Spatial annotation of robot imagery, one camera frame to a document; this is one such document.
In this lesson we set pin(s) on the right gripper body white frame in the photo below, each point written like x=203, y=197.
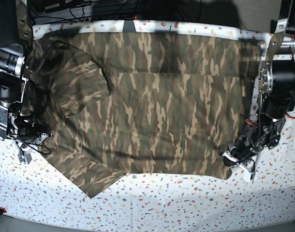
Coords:
x=33, y=143

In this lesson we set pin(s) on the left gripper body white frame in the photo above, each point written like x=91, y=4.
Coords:
x=246, y=159

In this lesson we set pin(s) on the camouflage T-shirt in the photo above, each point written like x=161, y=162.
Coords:
x=135, y=103

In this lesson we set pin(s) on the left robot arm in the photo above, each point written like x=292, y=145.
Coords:
x=276, y=98

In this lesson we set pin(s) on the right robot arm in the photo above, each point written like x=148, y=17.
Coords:
x=20, y=99

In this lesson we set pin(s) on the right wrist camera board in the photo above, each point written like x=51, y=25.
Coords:
x=24, y=157

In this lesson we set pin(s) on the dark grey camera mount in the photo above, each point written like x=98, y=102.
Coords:
x=129, y=26

